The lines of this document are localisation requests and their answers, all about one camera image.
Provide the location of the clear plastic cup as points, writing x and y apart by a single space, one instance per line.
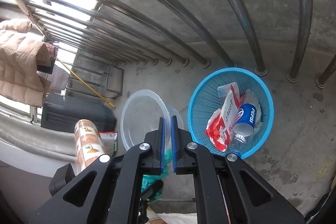
141 119

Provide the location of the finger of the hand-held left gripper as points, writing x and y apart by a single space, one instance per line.
153 188

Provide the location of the metal railing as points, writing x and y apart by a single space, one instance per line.
157 3

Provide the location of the green plastic bag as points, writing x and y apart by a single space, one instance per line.
149 179

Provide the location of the crushed blue label plastic bottle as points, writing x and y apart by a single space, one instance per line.
244 127

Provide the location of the printed plastic sack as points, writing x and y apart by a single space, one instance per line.
109 141

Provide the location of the framed mesh panel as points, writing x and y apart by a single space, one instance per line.
114 81

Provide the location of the blue plastic basket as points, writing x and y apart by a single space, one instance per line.
202 98

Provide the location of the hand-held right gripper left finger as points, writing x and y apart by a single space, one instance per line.
162 146

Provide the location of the yellow broom stick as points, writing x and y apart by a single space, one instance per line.
84 81

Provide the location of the beige puffer jacket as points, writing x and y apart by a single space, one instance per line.
21 64

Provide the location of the patterned tablecloth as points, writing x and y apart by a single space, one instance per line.
88 142

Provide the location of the red white snack bag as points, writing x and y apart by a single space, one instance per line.
225 119

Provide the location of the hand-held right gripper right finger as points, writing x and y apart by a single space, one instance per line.
173 146

